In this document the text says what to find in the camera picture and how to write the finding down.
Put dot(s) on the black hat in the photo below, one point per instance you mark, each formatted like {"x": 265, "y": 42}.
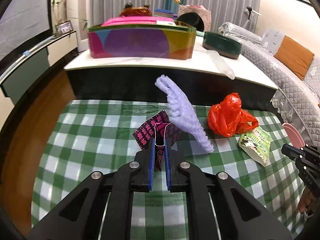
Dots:
{"x": 193, "y": 19}

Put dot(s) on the tv cabinet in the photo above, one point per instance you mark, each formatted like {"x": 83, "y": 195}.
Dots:
{"x": 20, "y": 76}

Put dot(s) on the orange cushion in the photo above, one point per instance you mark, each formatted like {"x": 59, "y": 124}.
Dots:
{"x": 295, "y": 56}

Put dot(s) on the colourful oval tin box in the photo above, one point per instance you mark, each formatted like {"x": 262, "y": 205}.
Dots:
{"x": 142, "y": 36}

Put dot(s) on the pink trash bin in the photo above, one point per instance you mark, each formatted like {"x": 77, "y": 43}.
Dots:
{"x": 294, "y": 135}

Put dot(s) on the clear plastic wrapper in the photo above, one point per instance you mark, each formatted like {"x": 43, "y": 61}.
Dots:
{"x": 221, "y": 65}

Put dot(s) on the black pink-text paper box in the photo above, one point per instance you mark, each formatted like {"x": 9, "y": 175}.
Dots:
{"x": 158, "y": 129}

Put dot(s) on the purple foam net sleeve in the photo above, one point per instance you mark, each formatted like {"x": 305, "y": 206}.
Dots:
{"x": 181, "y": 112}

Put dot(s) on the green white checkered tablecloth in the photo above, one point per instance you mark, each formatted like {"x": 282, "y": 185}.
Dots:
{"x": 96, "y": 135}

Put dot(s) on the grey quilted sofa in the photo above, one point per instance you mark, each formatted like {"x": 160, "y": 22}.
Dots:
{"x": 297, "y": 100}

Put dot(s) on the dark green round tin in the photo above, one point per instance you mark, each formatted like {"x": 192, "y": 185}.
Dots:
{"x": 225, "y": 46}

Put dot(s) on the green snack packet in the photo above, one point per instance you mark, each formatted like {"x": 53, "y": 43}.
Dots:
{"x": 256, "y": 143}

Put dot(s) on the person's right hand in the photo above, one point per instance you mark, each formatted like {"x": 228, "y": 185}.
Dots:
{"x": 305, "y": 200}

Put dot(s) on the white black coffee table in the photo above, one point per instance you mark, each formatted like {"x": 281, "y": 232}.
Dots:
{"x": 133, "y": 79}

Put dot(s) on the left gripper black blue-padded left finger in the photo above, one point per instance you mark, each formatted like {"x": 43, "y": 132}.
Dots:
{"x": 100, "y": 207}

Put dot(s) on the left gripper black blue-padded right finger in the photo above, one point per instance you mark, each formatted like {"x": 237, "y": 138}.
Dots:
{"x": 217, "y": 206}

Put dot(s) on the red plastic bag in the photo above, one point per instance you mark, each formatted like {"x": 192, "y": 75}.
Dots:
{"x": 227, "y": 118}

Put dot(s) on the pink quilted bag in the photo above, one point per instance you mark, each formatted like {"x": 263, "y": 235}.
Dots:
{"x": 205, "y": 14}

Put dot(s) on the brown teapot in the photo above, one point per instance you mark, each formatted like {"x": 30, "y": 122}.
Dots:
{"x": 129, "y": 10}

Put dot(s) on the television screen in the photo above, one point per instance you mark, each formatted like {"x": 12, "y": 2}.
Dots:
{"x": 25, "y": 22}

